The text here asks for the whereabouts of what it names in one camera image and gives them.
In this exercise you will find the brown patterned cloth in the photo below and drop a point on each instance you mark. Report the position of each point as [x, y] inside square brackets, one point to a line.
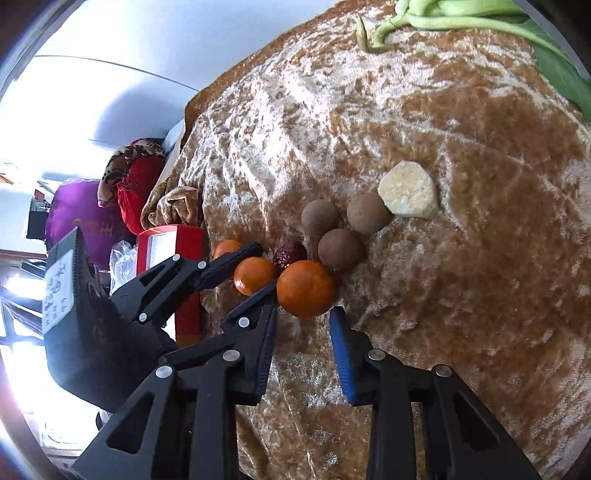
[113, 173]

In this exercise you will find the brownish bean pod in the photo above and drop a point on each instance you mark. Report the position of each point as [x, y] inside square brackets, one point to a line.
[362, 32]

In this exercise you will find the purple bag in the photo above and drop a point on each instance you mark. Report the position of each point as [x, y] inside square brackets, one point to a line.
[81, 217]

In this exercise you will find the red box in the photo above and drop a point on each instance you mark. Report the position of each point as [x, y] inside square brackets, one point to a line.
[184, 277]

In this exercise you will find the pale peeled sugarcane chunk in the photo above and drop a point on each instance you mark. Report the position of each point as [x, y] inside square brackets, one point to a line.
[408, 189]

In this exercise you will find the large orange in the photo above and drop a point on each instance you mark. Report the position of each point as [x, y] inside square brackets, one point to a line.
[305, 288]

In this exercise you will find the small orange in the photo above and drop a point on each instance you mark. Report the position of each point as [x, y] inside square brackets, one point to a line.
[226, 248]

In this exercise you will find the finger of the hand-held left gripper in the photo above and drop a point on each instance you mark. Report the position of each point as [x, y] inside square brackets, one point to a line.
[221, 270]
[249, 309]

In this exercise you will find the brown velvet blanket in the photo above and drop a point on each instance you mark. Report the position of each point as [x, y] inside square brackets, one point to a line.
[438, 300]

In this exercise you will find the green leafy vegetable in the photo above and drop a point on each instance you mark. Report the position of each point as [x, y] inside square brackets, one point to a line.
[561, 76]

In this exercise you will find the clear plastic bag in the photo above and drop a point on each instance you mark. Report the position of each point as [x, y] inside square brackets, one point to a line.
[122, 263]

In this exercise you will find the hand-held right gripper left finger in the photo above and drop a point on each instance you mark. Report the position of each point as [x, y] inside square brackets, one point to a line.
[265, 360]

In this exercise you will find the red date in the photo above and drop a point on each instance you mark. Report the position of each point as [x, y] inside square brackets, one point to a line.
[288, 256]

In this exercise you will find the bunch of green beans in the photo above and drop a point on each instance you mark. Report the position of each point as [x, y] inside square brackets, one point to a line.
[443, 16]

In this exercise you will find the medium orange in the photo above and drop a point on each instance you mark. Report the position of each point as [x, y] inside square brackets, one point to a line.
[254, 275]

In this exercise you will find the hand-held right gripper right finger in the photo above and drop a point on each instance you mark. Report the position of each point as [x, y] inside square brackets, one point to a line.
[342, 355]

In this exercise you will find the brown round longan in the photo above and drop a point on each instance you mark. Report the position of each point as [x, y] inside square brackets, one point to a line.
[340, 249]
[319, 218]
[368, 214]

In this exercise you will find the red cushion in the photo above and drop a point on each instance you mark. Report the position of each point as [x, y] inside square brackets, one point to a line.
[138, 189]

